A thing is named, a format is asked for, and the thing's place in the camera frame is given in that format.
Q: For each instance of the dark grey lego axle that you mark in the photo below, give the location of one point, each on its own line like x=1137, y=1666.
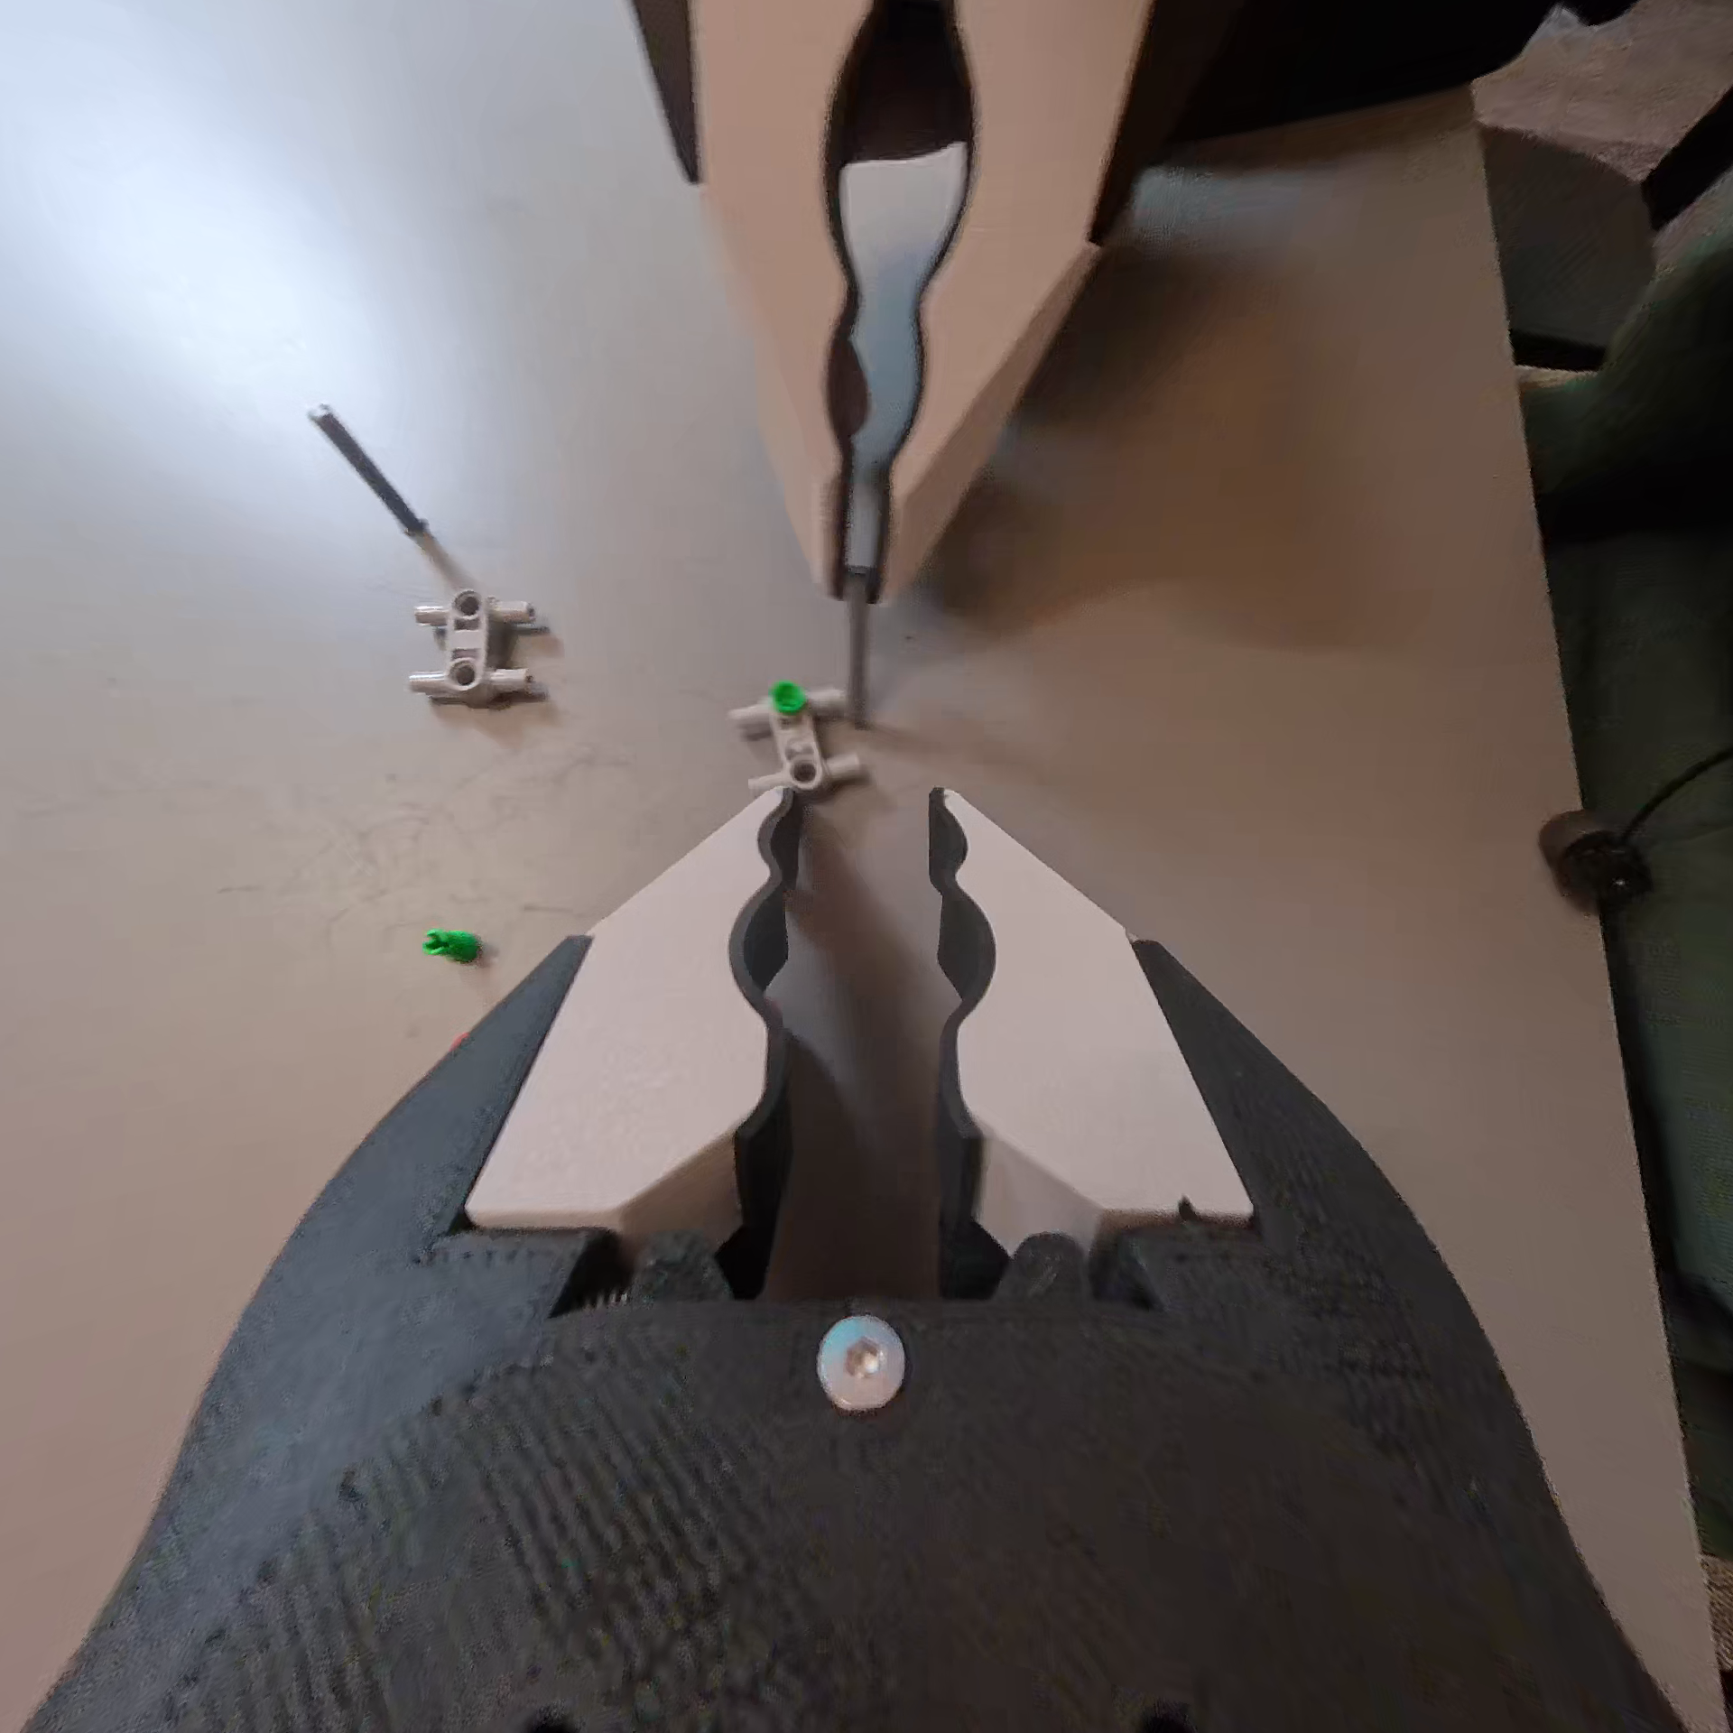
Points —
x=372, y=474
x=857, y=649

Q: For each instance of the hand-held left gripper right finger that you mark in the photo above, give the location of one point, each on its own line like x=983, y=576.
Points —
x=1083, y=1072

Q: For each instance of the grey connector with green pin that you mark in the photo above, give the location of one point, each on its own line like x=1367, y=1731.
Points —
x=798, y=738

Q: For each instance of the plain grey lego connector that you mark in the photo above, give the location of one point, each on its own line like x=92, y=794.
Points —
x=465, y=643

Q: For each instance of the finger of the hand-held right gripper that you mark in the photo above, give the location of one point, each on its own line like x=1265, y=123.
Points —
x=1041, y=164
x=763, y=164

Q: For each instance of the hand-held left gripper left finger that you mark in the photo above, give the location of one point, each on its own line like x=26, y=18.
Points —
x=636, y=1072

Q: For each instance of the green lego pin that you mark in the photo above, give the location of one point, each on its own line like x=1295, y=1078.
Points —
x=451, y=944

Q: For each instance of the person's green sweatshirt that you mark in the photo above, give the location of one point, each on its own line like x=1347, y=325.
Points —
x=1666, y=608

